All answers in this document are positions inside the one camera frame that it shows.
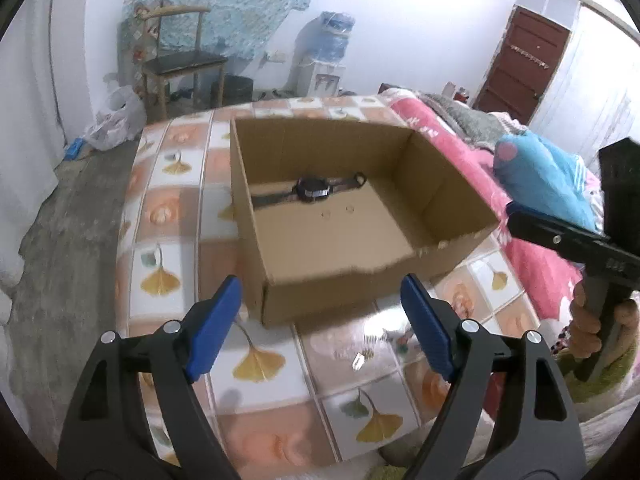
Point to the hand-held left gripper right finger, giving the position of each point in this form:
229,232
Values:
425,327

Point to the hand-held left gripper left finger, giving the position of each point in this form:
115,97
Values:
215,327

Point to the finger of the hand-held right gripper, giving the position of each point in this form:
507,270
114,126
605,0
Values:
550,235

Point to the silver bar earring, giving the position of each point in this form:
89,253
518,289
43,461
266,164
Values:
358,360

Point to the brown cardboard box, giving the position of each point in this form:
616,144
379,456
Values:
320,245

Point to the dark blue smart watch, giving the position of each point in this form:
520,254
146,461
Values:
311,189

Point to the person's right hand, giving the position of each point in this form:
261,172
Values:
585,330

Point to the pink floral blanket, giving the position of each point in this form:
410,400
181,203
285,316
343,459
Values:
530,270

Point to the blue plush toy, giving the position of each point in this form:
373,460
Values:
545,180

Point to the tile-print tablecloth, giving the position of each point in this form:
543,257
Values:
170,260

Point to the white wardrobe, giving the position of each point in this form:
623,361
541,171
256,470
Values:
595,85

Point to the green fluffy blanket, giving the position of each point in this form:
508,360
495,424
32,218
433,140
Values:
590,385

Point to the brown wooden door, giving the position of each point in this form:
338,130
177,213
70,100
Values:
522,65

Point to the small blue object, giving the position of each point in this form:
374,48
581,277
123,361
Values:
76,149

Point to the clear plastic bag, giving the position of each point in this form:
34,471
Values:
115,122

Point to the black bin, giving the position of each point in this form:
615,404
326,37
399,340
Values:
236,91

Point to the wooden chair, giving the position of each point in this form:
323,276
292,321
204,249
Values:
180,60

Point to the white curtain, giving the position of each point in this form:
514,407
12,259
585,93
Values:
25,135

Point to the water dispenser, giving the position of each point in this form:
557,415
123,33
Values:
325,50

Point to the teal patterned cloth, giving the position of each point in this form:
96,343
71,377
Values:
220,5

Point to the white wall socket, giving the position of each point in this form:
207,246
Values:
276,56

